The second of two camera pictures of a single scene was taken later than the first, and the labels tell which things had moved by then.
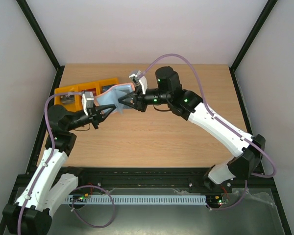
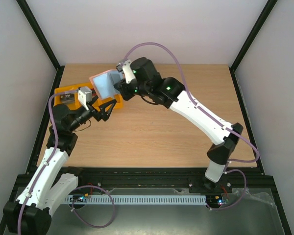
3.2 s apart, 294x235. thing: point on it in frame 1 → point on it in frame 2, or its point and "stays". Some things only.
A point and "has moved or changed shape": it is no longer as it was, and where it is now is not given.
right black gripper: [139, 101] → [122, 86]
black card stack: [69, 99] stays
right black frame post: [267, 9] stays
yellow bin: [104, 85] → [119, 104]
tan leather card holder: [112, 97] has moved or changed shape
